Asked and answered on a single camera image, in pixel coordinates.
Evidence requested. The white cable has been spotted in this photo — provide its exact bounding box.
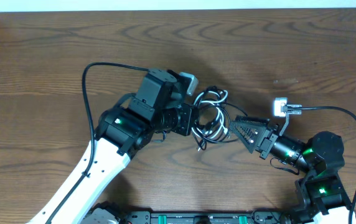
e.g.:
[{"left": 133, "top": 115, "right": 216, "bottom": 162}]
[{"left": 193, "top": 90, "right": 230, "bottom": 140}]

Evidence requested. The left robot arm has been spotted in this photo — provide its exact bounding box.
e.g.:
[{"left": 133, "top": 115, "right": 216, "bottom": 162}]
[{"left": 30, "top": 68, "right": 199, "bottom": 223}]

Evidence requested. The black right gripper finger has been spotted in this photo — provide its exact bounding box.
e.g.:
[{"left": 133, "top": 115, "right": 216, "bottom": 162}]
[
  {"left": 235, "top": 115, "right": 270, "bottom": 123},
  {"left": 230, "top": 120, "right": 268, "bottom": 153}
]

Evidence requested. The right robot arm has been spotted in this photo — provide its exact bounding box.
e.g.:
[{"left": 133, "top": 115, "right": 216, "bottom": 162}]
[{"left": 230, "top": 116, "right": 356, "bottom": 223}]

